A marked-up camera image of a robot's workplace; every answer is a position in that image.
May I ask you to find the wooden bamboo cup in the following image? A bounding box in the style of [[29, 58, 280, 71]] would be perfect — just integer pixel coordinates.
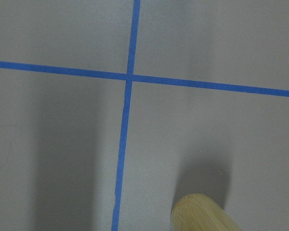
[[170, 193, 241, 231]]

